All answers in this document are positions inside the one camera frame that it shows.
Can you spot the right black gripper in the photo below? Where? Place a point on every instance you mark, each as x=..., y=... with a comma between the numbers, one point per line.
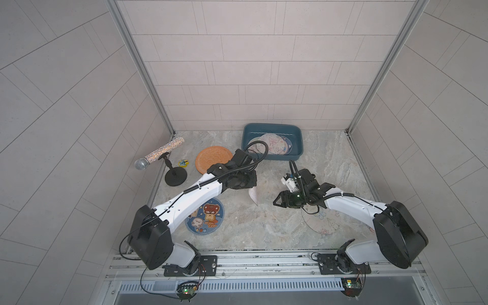
x=287, y=199

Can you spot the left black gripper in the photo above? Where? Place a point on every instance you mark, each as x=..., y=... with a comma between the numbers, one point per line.
x=252, y=179

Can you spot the pink unicorn coaster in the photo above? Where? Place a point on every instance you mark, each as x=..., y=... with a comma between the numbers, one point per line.
x=254, y=195

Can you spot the orange round coaster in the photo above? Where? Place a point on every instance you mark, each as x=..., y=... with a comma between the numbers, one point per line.
x=211, y=156

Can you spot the white blue butterfly coaster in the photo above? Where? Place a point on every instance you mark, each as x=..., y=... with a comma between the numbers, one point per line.
x=325, y=222

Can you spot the white butterfly bow coaster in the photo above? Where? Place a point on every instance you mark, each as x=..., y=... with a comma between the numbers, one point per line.
x=275, y=142

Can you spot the blue bears picnic coaster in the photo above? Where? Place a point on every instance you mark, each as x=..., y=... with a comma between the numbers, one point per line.
x=289, y=144

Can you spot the blue cartoon characters coaster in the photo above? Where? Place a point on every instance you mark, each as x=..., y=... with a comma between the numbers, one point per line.
x=207, y=218

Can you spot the teal plastic storage box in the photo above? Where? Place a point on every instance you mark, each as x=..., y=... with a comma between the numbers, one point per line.
x=253, y=130

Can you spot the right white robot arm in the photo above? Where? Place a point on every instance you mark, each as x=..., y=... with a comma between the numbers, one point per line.
x=399, y=238

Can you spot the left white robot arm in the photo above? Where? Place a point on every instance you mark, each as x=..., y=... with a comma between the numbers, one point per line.
x=151, y=233

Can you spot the yellow wooden toy block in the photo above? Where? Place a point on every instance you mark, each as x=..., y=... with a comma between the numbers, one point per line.
x=183, y=163

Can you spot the black microphone stand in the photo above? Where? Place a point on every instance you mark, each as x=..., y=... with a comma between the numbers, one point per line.
x=175, y=176

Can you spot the glitter microphone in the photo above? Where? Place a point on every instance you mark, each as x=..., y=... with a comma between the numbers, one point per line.
x=143, y=163

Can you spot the right small circuit board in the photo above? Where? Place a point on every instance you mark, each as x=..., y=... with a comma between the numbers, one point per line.
x=352, y=287

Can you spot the small circuit board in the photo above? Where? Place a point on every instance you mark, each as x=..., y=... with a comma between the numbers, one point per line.
x=187, y=290
x=352, y=287

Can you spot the left small circuit board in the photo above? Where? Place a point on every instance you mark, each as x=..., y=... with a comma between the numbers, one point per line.
x=187, y=290

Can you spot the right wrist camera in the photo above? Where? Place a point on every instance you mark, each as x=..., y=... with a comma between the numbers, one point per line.
x=290, y=183

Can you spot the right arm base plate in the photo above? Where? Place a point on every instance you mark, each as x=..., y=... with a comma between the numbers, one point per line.
x=330, y=264

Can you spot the aluminium frame rail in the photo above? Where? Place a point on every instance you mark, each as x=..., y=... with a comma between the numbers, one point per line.
x=246, y=271

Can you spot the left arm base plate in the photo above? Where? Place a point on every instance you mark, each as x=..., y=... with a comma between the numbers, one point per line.
x=201, y=265

